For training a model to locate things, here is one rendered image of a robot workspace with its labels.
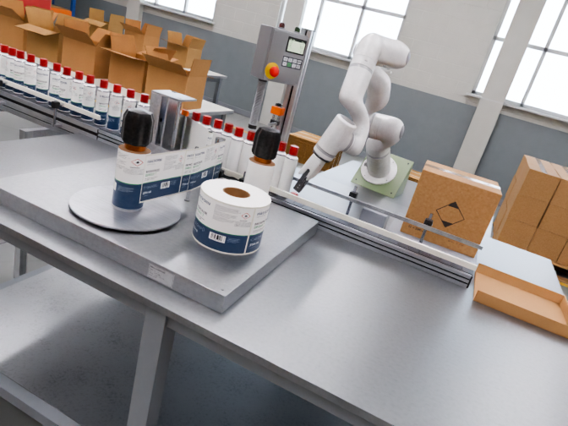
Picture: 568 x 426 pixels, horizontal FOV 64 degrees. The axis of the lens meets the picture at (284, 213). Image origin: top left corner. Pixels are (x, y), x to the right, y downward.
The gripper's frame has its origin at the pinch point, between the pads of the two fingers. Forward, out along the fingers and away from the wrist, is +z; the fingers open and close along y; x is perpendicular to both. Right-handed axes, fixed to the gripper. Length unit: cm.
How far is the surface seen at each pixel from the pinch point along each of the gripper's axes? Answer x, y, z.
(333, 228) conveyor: 20.7, 5.5, 1.9
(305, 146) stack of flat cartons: -97, -389, 114
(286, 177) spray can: -5.6, 1.8, -0.1
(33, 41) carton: -277, -126, 107
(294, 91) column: -26.3, -12.4, -24.5
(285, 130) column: -20.7, -12.3, -9.7
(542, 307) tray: 92, -4, -22
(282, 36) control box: -38, -3, -40
